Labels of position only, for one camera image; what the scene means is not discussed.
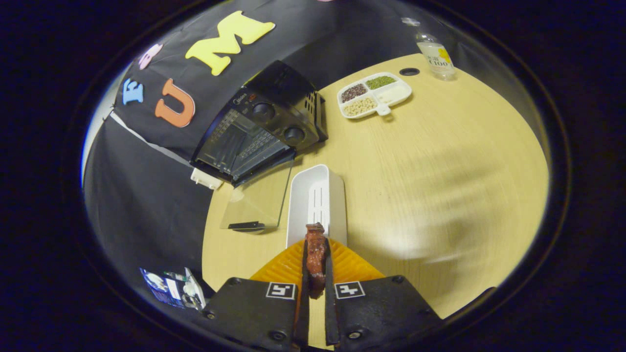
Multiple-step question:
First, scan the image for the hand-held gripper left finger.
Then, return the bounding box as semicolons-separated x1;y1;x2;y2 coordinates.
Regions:
203;238;310;352

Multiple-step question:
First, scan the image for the black toaster oven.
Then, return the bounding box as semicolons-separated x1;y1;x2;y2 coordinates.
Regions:
190;60;329;234

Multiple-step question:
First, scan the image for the brown meat steak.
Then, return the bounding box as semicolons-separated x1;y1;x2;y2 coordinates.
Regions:
304;222;328;299

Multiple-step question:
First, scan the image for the white rectangular tray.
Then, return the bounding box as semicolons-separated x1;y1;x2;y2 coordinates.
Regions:
286;164;348;249

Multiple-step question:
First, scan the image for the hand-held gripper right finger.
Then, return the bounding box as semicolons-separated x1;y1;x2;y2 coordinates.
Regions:
324;238;443;350

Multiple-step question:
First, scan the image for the clear glass bottle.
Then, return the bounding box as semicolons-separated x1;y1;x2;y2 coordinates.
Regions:
402;18;457;81

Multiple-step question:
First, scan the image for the printed blue booklet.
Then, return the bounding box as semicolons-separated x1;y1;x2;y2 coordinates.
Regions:
139;267;207;311

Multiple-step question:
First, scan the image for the white bread toaster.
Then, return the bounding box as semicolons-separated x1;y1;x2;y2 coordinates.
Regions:
190;168;223;190

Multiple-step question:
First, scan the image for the white divided dish with beans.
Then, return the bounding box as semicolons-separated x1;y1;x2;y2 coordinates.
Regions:
337;72;413;119

